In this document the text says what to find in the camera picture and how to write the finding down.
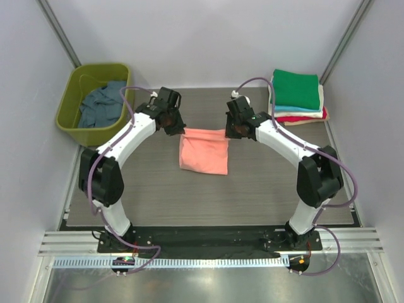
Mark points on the light blue folded t shirt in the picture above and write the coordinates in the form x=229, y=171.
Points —
x=284, y=108

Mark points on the white slotted cable duct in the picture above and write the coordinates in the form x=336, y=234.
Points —
x=115, y=262

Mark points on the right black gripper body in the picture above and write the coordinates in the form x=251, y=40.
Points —
x=237, y=122

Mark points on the red folded t shirt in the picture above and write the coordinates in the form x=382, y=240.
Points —
x=296, y=120

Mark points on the blue grey t shirt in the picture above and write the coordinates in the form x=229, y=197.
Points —
x=102, y=107

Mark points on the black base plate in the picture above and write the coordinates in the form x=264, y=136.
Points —
x=226, y=242

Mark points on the white folded t shirt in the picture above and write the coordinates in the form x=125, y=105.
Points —
x=279, y=114

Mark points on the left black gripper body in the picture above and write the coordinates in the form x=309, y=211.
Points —
x=174, y=118

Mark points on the green folded t shirt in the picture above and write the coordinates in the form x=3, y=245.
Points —
x=295, y=90

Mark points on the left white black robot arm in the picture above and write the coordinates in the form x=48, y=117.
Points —
x=100, y=176

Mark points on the olive green plastic bin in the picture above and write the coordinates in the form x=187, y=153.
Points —
x=82, y=81

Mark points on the tan folded t shirt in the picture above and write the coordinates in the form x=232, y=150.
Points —
x=325, y=118

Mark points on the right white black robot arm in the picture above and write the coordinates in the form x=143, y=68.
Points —
x=319, y=177

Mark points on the left aluminium frame post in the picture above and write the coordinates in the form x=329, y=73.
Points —
x=58, y=30

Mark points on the salmon pink t shirt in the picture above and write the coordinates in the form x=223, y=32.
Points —
x=204, y=151

